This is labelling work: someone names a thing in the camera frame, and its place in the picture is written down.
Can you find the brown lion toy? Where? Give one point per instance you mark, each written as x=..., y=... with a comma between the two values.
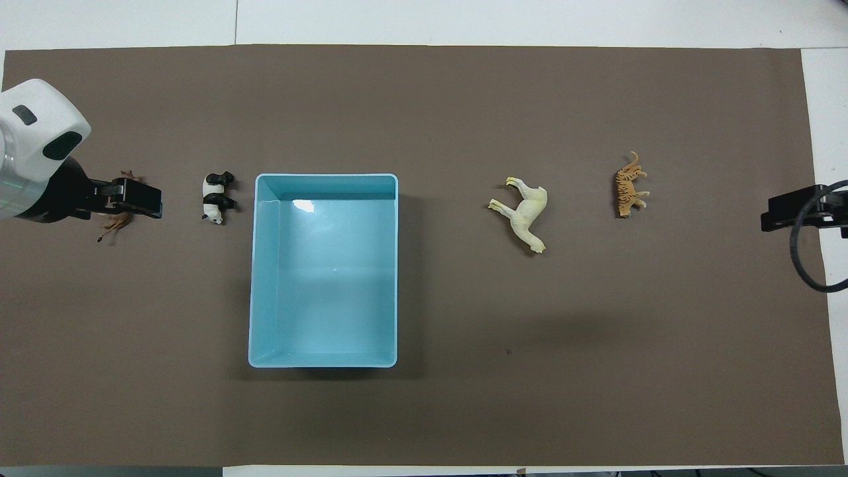
x=118, y=224

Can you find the black and white panda toy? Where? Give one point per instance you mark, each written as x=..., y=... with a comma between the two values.
x=213, y=193

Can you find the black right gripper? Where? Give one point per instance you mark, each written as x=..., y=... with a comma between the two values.
x=840, y=215

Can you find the cream horse toy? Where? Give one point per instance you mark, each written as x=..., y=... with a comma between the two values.
x=527, y=211

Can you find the orange tiger toy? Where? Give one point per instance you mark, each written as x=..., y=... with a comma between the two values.
x=626, y=189

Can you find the light blue storage box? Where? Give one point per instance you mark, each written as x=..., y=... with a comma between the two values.
x=324, y=278

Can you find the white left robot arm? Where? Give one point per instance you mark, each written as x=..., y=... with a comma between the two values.
x=36, y=146

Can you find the brown table mat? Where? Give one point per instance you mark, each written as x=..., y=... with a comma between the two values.
x=464, y=397

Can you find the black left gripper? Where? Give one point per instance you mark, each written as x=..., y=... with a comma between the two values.
x=63, y=195

